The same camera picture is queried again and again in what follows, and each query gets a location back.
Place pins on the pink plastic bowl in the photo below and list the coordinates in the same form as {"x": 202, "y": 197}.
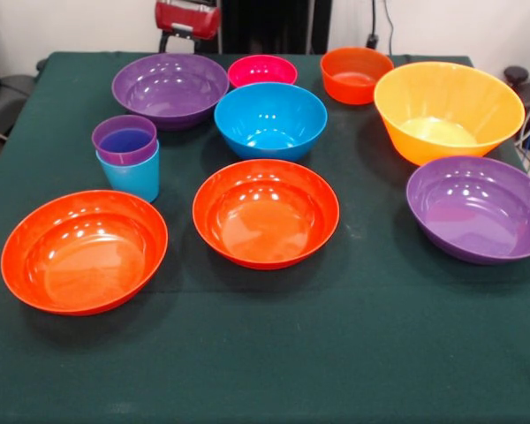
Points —
{"x": 260, "y": 70}

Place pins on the purple plastic cup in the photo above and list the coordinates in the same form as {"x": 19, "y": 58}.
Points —
{"x": 123, "y": 154}

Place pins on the small deep orange bowl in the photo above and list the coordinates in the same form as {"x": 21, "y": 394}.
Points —
{"x": 355, "y": 90}

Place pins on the purple plastic bowl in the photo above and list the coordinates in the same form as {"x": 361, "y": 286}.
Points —
{"x": 172, "y": 88}
{"x": 477, "y": 212}

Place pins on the blue plastic bowl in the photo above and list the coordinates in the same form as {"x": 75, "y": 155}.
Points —
{"x": 269, "y": 115}

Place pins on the dark green tablecloth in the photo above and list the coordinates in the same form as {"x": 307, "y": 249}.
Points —
{"x": 247, "y": 331}

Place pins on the large yellow-orange bowl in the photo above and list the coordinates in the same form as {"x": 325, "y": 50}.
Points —
{"x": 446, "y": 97}

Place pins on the wide red-orange bowl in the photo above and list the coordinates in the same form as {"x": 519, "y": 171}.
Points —
{"x": 265, "y": 221}
{"x": 84, "y": 260}

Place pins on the blue plastic cup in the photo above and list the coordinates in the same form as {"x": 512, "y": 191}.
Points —
{"x": 132, "y": 181}

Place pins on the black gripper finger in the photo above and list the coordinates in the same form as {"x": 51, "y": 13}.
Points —
{"x": 195, "y": 46}
{"x": 163, "y": 43}

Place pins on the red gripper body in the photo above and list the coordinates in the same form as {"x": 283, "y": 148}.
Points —
{"x": 181, "y": 17}

